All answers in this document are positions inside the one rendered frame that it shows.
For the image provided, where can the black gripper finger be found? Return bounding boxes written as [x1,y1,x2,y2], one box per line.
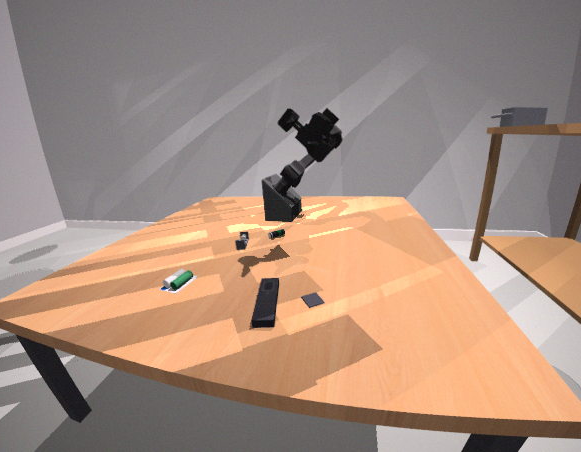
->
[280,112,299,132]
[305,138,327,159]

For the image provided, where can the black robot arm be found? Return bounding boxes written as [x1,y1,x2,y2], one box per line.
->
[272,108,343,195]

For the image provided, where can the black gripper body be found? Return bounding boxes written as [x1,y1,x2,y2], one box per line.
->
[277,108,332,162]

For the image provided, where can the black battery holder with metal spring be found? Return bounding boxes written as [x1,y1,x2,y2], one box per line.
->
[235,231,249,250]

